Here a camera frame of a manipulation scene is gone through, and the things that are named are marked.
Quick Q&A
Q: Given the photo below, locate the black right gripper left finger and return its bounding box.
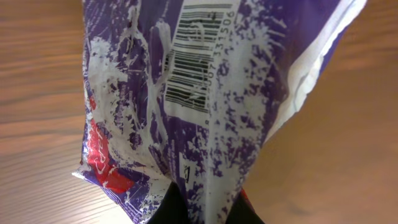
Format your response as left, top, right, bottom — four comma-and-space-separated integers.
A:
147, 182, 188, 224

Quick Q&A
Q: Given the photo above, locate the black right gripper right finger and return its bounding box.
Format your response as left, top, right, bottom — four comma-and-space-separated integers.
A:
226, 192, 265, 224

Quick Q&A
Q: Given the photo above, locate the purple snack packet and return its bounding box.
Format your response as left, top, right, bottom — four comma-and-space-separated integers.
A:
74, 0, 366, 223

